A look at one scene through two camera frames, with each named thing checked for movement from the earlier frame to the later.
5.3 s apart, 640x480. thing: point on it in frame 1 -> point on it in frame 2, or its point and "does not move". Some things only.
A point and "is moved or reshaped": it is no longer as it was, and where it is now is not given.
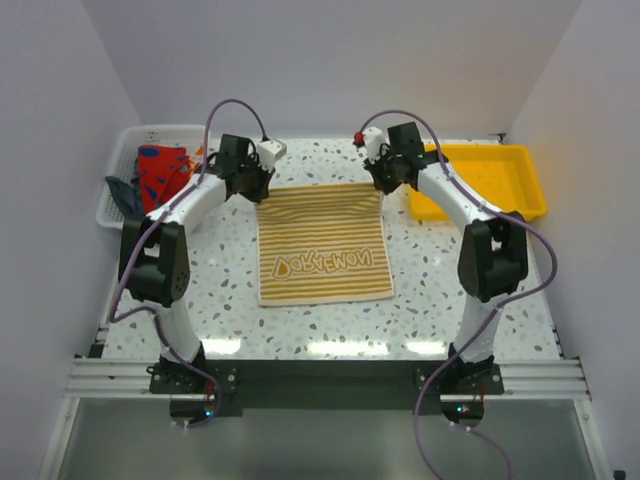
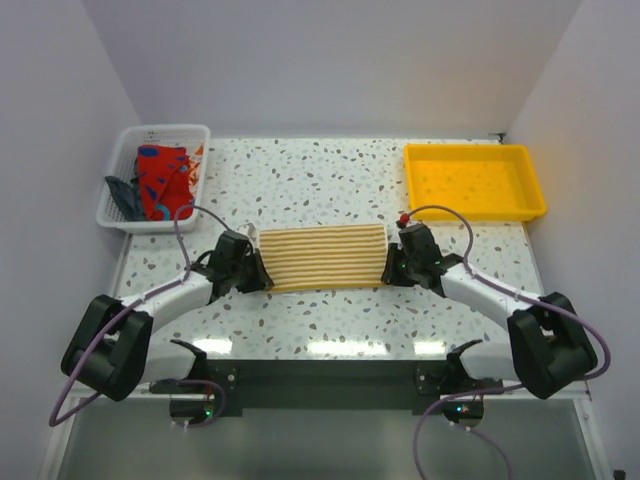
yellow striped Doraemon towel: x=320 y=243 is moved or reshaped
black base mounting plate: x=333 y=388 does not move
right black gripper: x=387 y=187 -> x=390 y=274
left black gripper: x=265 y=176 -> x=260 y=279
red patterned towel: x=162 y=170 does not move
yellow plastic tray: x=503 y=176 does not move
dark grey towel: x=127 y=196 does not move
